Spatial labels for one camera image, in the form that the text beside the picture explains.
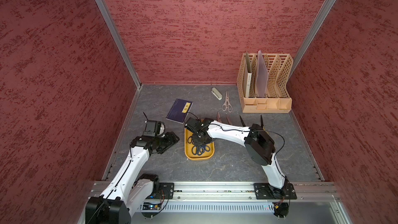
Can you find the grey folder in organizer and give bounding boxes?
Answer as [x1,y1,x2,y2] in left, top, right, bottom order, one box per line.
[255,50,268,98]

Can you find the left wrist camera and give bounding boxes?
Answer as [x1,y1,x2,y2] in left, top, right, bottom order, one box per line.
[143,120,165,137]

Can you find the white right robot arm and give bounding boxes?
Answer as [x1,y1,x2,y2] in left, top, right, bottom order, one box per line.
[184,118,287,190]

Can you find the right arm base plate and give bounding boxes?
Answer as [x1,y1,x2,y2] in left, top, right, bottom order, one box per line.
[254,181,297,200]

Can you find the cream handled kitchen scissors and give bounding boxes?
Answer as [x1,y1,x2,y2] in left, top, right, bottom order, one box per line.
[217,112,222,123]

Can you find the pink handled scissors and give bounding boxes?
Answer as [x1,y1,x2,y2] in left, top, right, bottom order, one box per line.
[222,91,233,113]

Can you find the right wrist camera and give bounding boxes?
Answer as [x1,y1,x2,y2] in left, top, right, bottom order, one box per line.
[184,118,214,133]

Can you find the yellow and black scissors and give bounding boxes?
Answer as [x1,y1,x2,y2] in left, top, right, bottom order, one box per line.
[260,115,264,129]

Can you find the blue handled scissors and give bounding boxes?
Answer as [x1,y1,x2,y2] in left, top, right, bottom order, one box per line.
[184,137,214,160]

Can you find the beige plastic file organizer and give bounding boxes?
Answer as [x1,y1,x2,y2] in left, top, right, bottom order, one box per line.
[236,54,293,114]

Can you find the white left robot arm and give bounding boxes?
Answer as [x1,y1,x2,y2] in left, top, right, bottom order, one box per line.
[85,132,180,224]

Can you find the yellow plastic storage box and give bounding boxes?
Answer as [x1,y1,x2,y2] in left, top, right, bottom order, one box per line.
[184,118,215,161]

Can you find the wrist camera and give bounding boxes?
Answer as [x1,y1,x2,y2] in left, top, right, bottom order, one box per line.
[184,118,214,133]
[143,120,165,137]

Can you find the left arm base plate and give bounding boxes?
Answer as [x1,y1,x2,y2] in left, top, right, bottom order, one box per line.
[146,182,175,201]

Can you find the white book in organizer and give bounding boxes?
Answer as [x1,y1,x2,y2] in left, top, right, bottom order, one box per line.
[243,52,252,98]

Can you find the beige stapler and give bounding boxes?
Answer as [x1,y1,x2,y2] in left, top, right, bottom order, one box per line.
[211,88,222,100]

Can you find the dark blue book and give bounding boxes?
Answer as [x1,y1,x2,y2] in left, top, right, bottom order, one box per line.
[166,99,193,123]

